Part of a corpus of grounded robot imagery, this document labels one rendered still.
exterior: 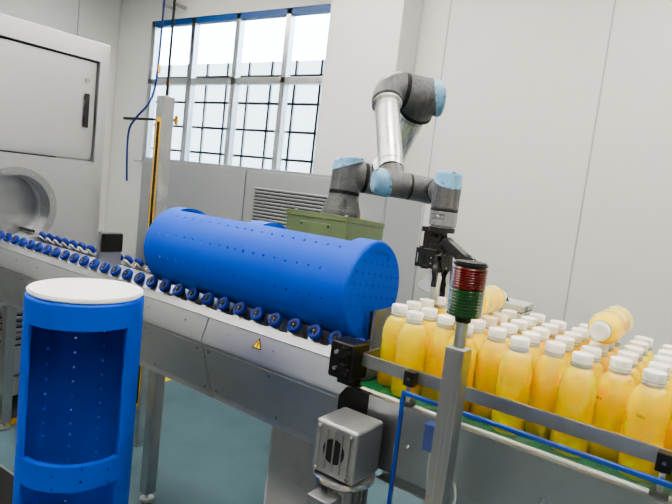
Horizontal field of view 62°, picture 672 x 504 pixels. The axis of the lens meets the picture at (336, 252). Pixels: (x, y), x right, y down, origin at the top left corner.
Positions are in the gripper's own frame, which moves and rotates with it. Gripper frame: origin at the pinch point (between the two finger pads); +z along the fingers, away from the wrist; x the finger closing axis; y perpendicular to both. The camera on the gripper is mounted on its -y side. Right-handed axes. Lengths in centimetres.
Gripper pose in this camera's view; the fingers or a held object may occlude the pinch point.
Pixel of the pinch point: (439, 300)
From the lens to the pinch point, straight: 158.8
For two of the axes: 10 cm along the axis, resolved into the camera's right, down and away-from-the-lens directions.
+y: -8.0, -1.6, 5.8
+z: -1.1, 9.9, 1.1
